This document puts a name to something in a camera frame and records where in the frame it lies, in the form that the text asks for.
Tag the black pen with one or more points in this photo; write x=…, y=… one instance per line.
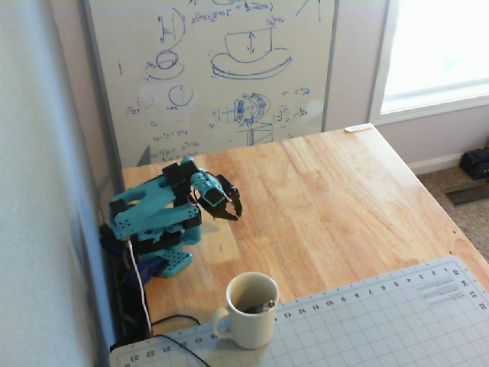
x=263, y=306

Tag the teal gripper black motor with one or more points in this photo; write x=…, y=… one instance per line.
x=230, y=199

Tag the bright window white frame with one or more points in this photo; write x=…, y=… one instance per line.
x=439, y=57

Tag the grey gridded cutting mat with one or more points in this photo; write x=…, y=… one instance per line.
x=363, y=325

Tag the blue table clamp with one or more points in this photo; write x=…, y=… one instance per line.
x=147, y=269

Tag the black box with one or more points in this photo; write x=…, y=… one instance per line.
x=475, y=164

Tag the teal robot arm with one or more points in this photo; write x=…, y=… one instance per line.
x=153, y=199

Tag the floor vent grille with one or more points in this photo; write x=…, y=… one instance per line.
x=468, y=195

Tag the whiteboard with blue drawings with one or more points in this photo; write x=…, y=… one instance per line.
x=210, y=99

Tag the white baseboard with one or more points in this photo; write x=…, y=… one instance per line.
x=435, y=163

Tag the cream ceramic mug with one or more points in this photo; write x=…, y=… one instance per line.
x=252, y=329

